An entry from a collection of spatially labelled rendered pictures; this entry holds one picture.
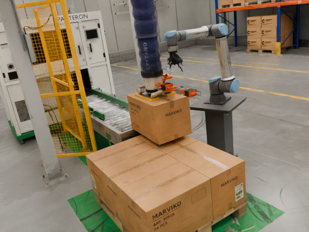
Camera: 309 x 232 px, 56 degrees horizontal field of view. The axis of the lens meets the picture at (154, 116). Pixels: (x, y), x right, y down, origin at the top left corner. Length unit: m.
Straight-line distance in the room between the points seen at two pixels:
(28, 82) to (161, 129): 1.62
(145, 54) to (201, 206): 1.47
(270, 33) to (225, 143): 7.57
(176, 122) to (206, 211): 0.89
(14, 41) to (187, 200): 2.41
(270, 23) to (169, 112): 8.22
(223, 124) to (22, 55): 2.35
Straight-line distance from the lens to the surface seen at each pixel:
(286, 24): 10.98
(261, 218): 2.86
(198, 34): 3.03
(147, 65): 2.86
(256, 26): 11.02
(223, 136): 3.44
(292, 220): 2.89
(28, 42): 3.47
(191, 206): 2.35
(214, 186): 2.43
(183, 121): 2.91
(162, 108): 2.73
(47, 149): 3.76
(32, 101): 3.58
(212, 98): 3.37
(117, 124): 3.74
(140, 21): 2.82
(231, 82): 3.20
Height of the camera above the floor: 1.82
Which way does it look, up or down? 20 degrees down
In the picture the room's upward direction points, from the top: 8 degrees counter-clockwise
